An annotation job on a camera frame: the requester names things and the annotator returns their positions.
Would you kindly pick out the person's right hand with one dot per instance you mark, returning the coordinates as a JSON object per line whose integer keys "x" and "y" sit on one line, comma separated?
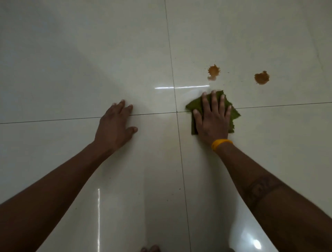
{"x": 212, "y": 124}

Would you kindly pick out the person's left hand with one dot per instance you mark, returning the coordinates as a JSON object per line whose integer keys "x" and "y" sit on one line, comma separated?
{"x": 112, "y": 129}

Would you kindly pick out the green cleaning cloth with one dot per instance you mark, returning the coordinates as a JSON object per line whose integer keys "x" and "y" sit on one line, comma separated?
{"x": 192, "y": 105}

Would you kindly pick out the group of brown floor stains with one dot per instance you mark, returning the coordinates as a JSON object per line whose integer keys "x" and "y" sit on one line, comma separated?
{"x": 262, "y": 78}

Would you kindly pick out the person's left forearm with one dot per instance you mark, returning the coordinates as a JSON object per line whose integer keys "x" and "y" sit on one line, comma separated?
{"x": 52, "y": 197}

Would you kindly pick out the person's right forearm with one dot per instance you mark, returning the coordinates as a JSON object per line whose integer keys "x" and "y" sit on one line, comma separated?
{"x": 272, "y": 197}

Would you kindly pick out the person's left foot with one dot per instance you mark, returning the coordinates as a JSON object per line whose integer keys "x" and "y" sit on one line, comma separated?
{"x": 151, "y": 249}

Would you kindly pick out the yellow thread wristband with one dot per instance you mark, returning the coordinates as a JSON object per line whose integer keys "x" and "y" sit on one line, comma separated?
{"x": 220, "y": 142}

